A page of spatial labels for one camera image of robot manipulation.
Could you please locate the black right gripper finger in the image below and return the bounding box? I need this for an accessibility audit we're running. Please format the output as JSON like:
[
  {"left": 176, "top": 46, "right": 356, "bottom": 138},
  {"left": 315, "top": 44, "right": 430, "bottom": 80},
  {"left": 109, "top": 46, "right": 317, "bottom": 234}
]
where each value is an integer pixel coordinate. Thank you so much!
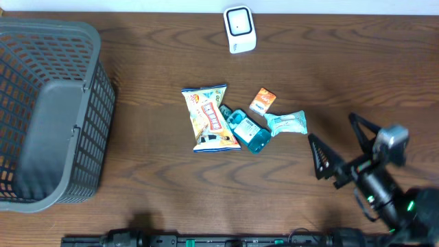
[
  {"left": 308, "top": 134, "right": 345, "bottom": 180},
  {"left": 348, "top": 112, "right": 382, "bottom": 154}
]

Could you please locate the light teal wipes packet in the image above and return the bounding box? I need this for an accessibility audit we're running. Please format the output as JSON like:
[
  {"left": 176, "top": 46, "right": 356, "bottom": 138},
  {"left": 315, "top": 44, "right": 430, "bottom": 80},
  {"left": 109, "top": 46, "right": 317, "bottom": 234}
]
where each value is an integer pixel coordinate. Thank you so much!
[{"left": 264, "top": 110, "right": 307, "bottom": 137}]

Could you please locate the teal mouthwash bottle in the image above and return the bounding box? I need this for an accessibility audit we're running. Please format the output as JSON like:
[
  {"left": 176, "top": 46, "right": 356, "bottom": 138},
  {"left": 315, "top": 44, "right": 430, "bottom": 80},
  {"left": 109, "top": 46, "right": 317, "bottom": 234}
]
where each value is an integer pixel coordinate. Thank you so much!
[{"left": 219, "top": 105, "right": 271, "bottom": 154}]

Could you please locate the small orange box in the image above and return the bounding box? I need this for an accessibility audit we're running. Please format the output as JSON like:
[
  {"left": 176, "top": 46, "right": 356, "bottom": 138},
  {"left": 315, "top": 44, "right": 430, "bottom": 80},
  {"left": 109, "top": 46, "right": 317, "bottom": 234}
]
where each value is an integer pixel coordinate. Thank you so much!
[{"left": 249, "top": 88, "right": 276, "bottom": 116}]

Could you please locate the yellow red snack bag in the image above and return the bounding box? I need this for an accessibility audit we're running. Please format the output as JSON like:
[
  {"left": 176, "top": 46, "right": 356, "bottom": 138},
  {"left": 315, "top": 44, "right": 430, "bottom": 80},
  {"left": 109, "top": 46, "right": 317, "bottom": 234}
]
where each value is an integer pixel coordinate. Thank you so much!
[{"left": 181, "top": 84, "right": 241, "bottom": 152}]

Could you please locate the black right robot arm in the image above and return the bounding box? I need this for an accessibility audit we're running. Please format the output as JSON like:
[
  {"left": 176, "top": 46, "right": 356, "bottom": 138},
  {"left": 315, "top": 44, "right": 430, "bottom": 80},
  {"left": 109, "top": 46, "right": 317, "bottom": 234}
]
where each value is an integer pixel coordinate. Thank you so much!
[{"left": 308, "top": 113, "right": 438, "bottom": 246}]

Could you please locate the white barcode scanner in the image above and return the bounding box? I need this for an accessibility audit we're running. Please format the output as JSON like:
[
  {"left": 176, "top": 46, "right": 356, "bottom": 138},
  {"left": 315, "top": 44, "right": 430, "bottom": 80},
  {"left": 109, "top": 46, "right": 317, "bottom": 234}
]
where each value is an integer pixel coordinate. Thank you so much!
[{"left": 223, "top": 5, "right": 257, "bottom": 54}]

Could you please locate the grey plastic shopping basket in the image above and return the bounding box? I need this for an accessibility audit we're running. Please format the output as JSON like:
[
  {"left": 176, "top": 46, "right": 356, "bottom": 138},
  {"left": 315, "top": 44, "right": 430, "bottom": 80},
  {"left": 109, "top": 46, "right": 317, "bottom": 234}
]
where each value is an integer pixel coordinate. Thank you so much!
[{"left": 1, "top": 17, "right": 116, "bottom": 213}]

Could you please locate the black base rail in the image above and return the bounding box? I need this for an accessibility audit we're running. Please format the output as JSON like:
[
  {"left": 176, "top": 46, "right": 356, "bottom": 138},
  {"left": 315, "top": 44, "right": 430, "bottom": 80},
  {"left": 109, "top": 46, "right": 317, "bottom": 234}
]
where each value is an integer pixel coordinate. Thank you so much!
[{"left": 60, "top": 228, "right": 392, "bottom": 247}]

